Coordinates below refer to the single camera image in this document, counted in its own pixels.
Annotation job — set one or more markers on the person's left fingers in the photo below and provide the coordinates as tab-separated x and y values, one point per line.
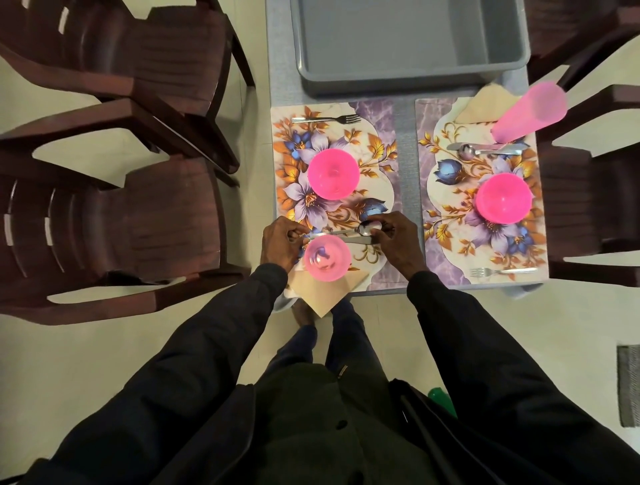
297	234

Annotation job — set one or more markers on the gray plastic bin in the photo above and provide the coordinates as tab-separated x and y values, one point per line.
400	40

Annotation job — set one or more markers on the silver table knife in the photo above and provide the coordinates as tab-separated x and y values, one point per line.
452	146
357	240

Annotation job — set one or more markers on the dark gray floor mat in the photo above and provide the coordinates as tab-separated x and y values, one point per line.
628	384

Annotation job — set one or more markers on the person's right hand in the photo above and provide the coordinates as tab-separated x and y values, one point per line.
402	247

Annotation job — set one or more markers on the person's left forearm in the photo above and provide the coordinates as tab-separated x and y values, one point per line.
200	359

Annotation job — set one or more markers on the pink plastic tumbler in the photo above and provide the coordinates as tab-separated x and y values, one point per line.
530	112
327	257

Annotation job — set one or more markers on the silver spoon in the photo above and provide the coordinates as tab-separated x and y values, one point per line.
369	229
467	152

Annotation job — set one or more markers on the pink plastic bowl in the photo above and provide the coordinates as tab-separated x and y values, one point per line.
503	198
333	174

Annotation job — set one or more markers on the silver fork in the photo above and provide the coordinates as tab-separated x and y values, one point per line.
345	119
480	272

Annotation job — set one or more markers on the person's dark jacket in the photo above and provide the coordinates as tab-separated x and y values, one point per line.
310	439

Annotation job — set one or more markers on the beige paper napkin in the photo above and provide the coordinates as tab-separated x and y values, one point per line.
480	107
320	300

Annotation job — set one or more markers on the person's left hand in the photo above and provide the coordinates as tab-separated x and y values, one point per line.
280	245

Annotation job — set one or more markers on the dark brown plastic chair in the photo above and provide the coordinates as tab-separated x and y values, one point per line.
565	30
575	200
165	55
160	220

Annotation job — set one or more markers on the floral placemat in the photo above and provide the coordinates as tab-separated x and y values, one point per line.
450	240
380	135

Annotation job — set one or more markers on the person's foot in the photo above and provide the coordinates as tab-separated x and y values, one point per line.
302	312

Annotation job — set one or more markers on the green plastic object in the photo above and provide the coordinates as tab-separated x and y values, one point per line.
442	399

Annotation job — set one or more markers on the person's right forearm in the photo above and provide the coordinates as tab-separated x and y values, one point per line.
490	369

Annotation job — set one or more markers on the person's legs in dark trousers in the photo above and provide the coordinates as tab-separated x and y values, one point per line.
350	339

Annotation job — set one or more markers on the person's right fingers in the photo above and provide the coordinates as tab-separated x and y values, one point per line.
387	225

